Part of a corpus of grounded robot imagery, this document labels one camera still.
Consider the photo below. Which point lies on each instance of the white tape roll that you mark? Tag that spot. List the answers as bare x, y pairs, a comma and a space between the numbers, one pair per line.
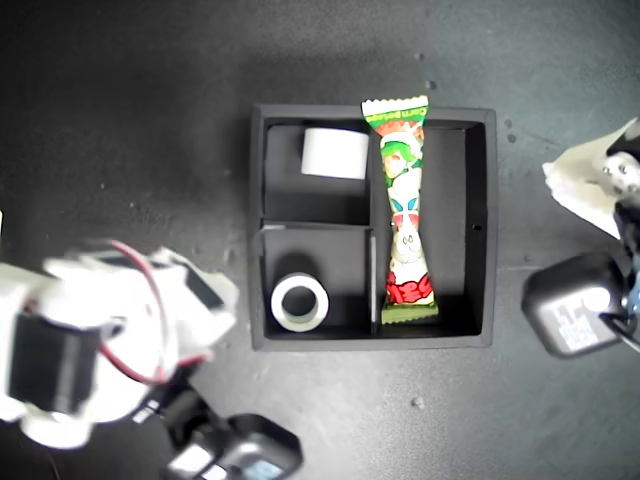
334, 152
276, 306

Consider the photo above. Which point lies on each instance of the green printed snack bar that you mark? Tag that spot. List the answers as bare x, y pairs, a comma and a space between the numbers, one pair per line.
405, 240

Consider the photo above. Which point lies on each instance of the black tray with wells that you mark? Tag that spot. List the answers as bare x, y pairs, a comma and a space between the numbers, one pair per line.
375, 342

